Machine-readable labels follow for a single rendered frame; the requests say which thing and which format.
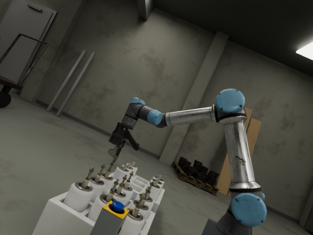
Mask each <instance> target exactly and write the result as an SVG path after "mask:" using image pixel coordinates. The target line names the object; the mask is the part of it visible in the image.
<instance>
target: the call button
mask: <svg viewBox="0 0 313 235"><path fill-rule="evenodd" d="M112 208H113V209H114V210H115V211H118V212H121V211H122V210H123V209H124V205H123V204H122V203H121V202H118V201H114V202H112Z"/></svg>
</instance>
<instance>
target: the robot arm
mask: <svg viewBox="0 0 313 235"><path fill-rule="evenodd" d="M138 118H139V119H141V120H144V121H146V122H148V123H150V124H152V125H154V126H156V127H157V128H164V127H166V126H172V125H181V124H192V123H201V122H209V121H214V122H216V123H218V122H219V123H220V124H222V125H223V127H224V133H225V141H226V147H227V153H228V159H229V165H230V171H231V179H232V184H231V185H230V186H229V190H230V196H231V202H230V204H229V207H228V209H227V212H226V213H225V214H224V215H223V216H222V218H221V219H220V220H219V221H218V222H217V224H216V228H217V230H218V231H219V232H220V233H221V234H222V235H252V228H253V227H255V226H258V225H260V224H262V223H263V222H264V220H265V218H266V214H267V209H266V206H265V203H264V200H265V199H264V198H265V195H264V194H263V193H262V191H261V186H260V185H259V184H257V183H256V182H255V178H254V172H253V167H252V161H251V156H250V151H249V145H248V141H247V135H246V131H245V124H244V123H245V121H246V120H247V115H246V110H245V98H244V96H243V94H242V93H241V92H240V91H239V90H237V89H225V90H223V91H221V92H220V93H219V94H218V95H217V97H216V101H215V104H214V105H213V106H212V107H206V108H199V109H192V110H185V111H176V112H169V113H163V114H162V113H161V112H159V111H158V110H155V109H152V108H150V107H147V106H145V102H144V101H143V100H141V99H139V98H136V97H134V98H132V100H131V102H130V103H129V106H128V108H127V110H126V113H125V115H124V117H123V119H122V123H120V122H118V123H117V126H116V128H115V130H114V131H113V132H112V135H111V137H110V139H109V142H111V143H112V144H114V145H116V146H115V147H114V149H110V150H108V154H109V155H110V156H111V157H113V158H114V159H113V162H112V163H114V162H116V160H117V158H118V156H119V154H120V152H121V150H122V148H123V147H124V145H125V143H126V141H127V139H128V140H129V142H130V143H131V144H132V147H133V149H135V150H136V151H137V150H139V144H138V143H137V142H136V141H135V140H134V138H133V136H132V135H131V133H130V132H129V131H128V129H130V130H133V127H135V125H136V122H137V120H138ZM124 128H125V130H124Z"/></svg>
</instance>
